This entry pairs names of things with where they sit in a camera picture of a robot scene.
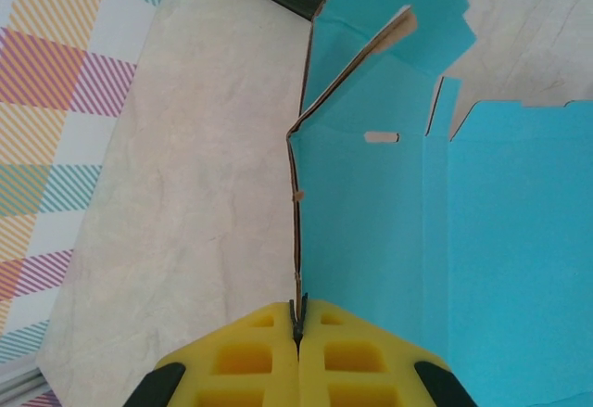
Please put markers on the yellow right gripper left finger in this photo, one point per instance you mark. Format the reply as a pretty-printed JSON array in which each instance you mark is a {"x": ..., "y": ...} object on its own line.
[{"x": 241, "y": 360}]

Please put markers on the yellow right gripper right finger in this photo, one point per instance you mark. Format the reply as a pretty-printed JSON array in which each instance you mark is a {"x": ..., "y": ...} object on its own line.
[{"x": 357, "y": 360}]

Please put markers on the blue and white paper box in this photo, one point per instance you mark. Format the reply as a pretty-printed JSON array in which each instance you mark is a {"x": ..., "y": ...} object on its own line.
[{"x": 463, "y": 240}]

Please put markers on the aluminium side rail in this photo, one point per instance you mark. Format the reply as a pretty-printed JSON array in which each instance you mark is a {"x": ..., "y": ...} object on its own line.
[{"x": 21, "y": 384}]

